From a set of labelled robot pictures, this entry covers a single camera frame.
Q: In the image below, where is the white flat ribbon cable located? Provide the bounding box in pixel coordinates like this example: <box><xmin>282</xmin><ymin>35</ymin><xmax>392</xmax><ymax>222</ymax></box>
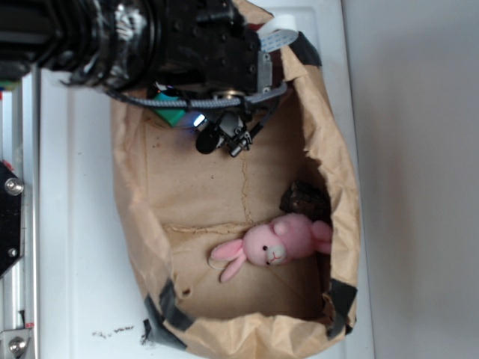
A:
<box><xmin>257</xmin><ymin>14</ymin><xmax>300</xmax><ymax>53</ymax></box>

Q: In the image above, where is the aluminium frame rail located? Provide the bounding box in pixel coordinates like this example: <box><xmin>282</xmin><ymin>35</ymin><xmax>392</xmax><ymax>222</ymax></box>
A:
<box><xmin>1</xmin><ymin>72</ymin><xmax>40</xmax><ymax>358</ymax></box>

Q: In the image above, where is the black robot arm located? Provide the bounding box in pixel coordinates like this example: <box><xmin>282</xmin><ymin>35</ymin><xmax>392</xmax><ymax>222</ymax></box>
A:
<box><xmin>1</xmin><ymin>1</ymin><xmax>274</xmax><ymax>110</ymax></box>

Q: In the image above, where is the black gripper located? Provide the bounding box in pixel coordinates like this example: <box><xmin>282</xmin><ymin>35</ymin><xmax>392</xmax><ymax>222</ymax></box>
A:
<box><xmin>155</xmin><ymin>1</ymin><xmax>272</xmax><ymax>128</ymax></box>

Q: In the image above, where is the dark brown rock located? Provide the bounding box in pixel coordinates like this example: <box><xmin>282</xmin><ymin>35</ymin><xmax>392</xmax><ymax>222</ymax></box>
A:
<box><xmin>279</xmin><ymin>180</ymin><xmax>331</xmax><ymax>224</ymax></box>

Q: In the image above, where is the brown paper bag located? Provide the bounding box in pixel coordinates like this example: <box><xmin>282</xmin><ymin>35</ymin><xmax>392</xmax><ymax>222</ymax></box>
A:
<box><xmin>111</xmin><ymin>0</ymin><xmax>361</xmax><ymax>359</ymax></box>

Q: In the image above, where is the green rectangular block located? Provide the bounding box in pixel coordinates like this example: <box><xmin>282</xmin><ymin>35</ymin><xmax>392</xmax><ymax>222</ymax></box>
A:
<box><xmin>153</xmin><ymin>92</ymin><xmax>186</xmax><ymax>128</ymax></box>

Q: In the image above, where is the pink plush bunny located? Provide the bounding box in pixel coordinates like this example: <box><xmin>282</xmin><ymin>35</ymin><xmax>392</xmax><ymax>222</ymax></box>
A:
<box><xmin>210</xmin><ymin>213</ymin><xmax>333</xmax><ymax>283</ymax></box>

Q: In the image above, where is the black mounting bracket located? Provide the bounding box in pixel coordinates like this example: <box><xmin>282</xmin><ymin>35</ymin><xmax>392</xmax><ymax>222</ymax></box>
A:
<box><xmin>0</xmin><ymin>161</ymin><xmax>25</xmax><ymax>278</ymax></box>

